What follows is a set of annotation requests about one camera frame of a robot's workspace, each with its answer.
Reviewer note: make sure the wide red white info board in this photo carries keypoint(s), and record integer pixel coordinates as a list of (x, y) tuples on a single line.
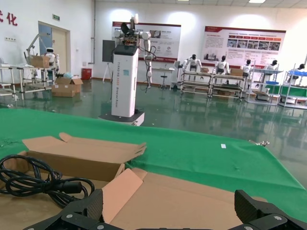
[(239, 54)]

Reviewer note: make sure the blue plastic tray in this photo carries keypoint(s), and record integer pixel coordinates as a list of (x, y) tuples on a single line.
[(297, 72), (272, 82)]

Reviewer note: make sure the blue pipe-frame shelf rack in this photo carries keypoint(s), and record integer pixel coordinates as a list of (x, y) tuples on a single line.
[(293, 90)]

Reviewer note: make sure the red wall character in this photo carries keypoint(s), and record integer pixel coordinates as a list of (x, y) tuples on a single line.
[(9, 20), (1, 18)]

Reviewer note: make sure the closed cardboard floor box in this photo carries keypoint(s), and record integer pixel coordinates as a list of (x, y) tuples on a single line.
[(62, 92)]

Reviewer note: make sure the white kiosk machine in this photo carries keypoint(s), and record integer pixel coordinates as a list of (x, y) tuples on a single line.
[(177, 64)]

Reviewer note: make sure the flat open cardboard box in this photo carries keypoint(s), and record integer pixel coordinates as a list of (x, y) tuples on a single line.
[(261, 94)]

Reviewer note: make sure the black stool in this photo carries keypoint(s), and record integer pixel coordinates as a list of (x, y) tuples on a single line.
[(163, 76)]

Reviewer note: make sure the green exit sign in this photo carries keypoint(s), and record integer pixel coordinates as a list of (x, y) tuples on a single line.
[(56, 17)]

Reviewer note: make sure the small white round-head robot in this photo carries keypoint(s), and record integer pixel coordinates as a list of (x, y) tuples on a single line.
[(49, 54)]

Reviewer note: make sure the small white label sticker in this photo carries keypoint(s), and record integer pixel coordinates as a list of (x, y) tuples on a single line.
[(223, 146)]

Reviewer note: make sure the beige pipe-frame shelf rack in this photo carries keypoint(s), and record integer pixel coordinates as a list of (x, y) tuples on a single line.
[(196, 73), (225, 75)]

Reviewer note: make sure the small cardboard box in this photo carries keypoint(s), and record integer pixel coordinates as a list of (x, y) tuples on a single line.
[(204, 70)]

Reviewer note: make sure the ceiling light panel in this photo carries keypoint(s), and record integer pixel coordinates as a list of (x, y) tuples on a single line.
[(257, 1)]

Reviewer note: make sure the beige door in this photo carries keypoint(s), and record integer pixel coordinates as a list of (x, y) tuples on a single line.
[(60, 54)]

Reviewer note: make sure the red bin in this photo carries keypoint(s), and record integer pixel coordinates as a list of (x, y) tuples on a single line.
[(86, 74)]

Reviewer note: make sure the open cardboard floor box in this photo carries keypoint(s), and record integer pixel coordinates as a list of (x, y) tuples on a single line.
[(78, 82)]

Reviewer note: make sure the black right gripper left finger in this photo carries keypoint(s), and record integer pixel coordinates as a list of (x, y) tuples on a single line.
[(94, 203)]

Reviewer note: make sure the white black humanoid robot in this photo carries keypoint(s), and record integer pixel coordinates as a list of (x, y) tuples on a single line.
[(247, 68), (301, 67), (272, 66), (223, 65), (193, 62)]

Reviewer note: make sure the green table cloth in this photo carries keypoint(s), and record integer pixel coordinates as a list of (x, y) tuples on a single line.
[(192, 146)]

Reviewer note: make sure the dark screen on stand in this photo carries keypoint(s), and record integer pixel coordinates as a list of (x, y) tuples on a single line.
[(108, 50)]

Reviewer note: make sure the teal plastic bag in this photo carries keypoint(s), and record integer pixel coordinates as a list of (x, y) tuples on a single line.
[(68, 75)]

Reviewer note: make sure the open brown cardboard box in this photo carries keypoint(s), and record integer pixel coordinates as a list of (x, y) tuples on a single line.
[(72, 163), (180, 197)]

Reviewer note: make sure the white pipe-frame shelf rack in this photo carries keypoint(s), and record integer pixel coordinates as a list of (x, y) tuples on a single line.
[(262, 101)]

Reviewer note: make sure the white wall pipe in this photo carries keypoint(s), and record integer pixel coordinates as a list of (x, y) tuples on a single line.
[(93, 24)]

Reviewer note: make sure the medium cardboard box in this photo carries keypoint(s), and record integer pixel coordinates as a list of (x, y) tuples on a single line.
[(236, 72)]

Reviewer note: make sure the white wall switch panel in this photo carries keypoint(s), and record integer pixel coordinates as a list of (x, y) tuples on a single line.
[(10, 39)]

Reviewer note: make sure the cardboard box on rack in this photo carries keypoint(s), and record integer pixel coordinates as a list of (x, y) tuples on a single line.
[(39, 62)]

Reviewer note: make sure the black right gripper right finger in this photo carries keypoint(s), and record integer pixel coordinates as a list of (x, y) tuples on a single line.
[(244, 206)]

